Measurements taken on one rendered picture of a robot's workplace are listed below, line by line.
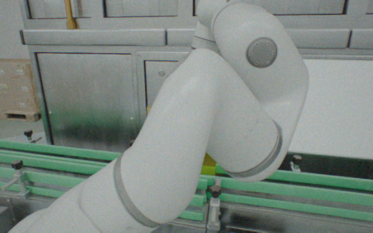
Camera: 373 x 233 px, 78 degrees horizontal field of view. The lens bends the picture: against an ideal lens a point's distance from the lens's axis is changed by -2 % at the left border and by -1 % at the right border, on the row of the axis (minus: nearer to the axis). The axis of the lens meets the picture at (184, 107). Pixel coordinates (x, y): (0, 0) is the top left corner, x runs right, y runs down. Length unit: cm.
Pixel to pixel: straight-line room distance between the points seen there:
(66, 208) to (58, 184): 58
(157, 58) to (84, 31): 29
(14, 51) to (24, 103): 133
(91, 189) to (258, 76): 23
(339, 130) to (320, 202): 24
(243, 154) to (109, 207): 14
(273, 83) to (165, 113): 17
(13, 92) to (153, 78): 398
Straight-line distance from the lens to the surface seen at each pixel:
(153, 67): 83
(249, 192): 77
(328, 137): 90
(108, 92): 97
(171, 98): 20
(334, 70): 84
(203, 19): 55
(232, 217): 80
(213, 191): 62
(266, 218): 80
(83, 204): 27
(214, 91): 20
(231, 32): 31
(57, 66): 107
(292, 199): 79
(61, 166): 91
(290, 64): 32
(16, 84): 460
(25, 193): 92
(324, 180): 86
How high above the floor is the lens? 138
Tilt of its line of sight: 18 degrees down
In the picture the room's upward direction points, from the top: straight up
